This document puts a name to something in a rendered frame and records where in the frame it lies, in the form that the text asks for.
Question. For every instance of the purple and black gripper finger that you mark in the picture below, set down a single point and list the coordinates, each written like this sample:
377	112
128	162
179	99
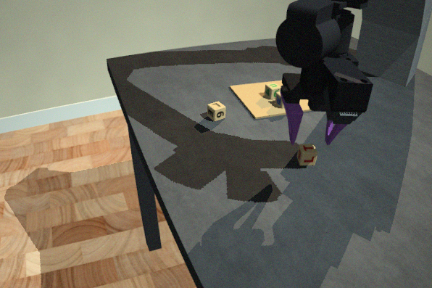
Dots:
295	113
331	132

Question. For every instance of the tan square mat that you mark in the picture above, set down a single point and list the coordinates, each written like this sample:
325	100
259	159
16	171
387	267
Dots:
253	98

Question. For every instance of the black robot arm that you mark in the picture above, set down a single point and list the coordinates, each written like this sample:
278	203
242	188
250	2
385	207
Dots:
313	30

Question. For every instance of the beige block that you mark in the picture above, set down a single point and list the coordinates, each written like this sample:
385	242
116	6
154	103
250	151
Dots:
271	89
278	100
307	154
216	111

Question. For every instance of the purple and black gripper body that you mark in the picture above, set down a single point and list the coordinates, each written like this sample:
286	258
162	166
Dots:
291	90

